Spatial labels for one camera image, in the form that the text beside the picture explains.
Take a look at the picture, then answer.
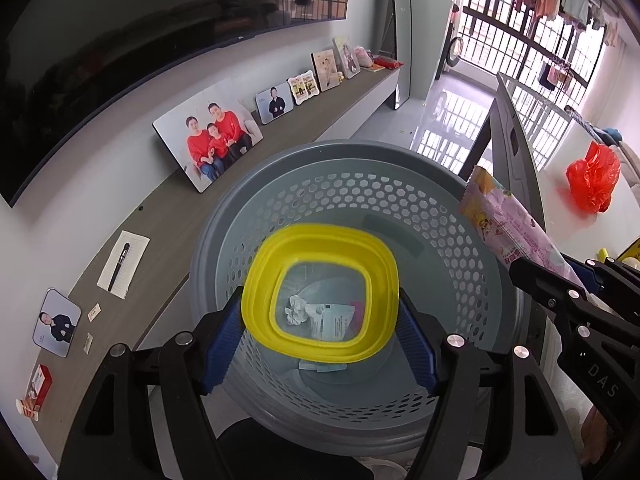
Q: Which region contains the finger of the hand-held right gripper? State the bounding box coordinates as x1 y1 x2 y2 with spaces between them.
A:
508 257 607 322
567 257 640 329

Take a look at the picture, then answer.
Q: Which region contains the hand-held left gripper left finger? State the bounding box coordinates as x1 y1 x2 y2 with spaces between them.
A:
57 292 248 480

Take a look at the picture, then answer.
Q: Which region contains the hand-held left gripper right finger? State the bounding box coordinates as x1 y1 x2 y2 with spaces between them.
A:
396 287 584 480

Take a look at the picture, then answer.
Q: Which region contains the yellow plastic lid frame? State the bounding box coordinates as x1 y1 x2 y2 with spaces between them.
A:
241 223 401 365

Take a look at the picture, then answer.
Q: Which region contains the pink snack packet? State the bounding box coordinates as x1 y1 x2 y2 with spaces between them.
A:
459 165 587 292

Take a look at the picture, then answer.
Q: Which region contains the baby wet wipes packet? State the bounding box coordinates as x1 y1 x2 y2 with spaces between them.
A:
299 302 357 374

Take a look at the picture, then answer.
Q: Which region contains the grey perforated plastic basket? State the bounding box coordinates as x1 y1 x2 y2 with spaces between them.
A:
189 140 527 429

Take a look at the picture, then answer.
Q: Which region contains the person's right hand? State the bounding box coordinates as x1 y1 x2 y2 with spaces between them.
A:
579 404 614 467

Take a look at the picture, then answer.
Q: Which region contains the yellow cardboard box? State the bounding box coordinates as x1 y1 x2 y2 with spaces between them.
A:
615 238 640 263

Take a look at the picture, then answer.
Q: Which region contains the crumpled white paper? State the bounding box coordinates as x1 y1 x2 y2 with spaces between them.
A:
283 295 309 326

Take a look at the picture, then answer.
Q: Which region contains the red plastic bag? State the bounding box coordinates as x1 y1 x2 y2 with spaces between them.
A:
565 140 622 214

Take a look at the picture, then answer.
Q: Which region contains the white paper sheet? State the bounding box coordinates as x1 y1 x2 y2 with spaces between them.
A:
96 230 151 301

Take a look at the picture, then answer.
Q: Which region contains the black pen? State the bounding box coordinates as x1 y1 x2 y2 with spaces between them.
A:
106 242 130 294

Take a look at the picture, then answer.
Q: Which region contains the checkered cloth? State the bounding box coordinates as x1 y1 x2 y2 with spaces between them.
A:
563 104 602 137

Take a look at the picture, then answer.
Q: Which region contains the rounded small portrait photo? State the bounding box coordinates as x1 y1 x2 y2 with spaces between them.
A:
32 287 83 360

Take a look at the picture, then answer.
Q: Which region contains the small red box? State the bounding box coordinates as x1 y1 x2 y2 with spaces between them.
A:
22 364 54 414

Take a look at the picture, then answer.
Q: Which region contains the small orange white packet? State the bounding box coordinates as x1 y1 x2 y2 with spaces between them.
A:
15 398 42 422

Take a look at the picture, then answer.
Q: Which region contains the large family photo print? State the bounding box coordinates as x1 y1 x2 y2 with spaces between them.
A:
152 82 265 195

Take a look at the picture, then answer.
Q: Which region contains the photo of man in dark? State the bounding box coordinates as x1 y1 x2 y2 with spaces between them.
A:
255 81 295 126

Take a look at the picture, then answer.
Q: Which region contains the window security grille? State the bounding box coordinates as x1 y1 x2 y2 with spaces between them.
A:
454 0 622 128

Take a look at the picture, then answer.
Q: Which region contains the tall leaning mirror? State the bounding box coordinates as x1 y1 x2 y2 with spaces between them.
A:
388 0 414 112

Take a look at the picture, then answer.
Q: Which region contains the scalloped photo frame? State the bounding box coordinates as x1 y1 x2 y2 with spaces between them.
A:
286 70 321 106

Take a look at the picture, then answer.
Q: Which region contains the baby photo frame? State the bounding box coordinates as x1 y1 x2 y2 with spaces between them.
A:
310 49 342 94

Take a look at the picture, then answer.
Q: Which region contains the white portrait photo frame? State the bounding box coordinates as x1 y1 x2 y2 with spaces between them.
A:
332 35 362 80

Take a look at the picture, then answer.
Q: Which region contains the black wall television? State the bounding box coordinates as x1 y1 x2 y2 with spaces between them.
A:
0 0 352 209

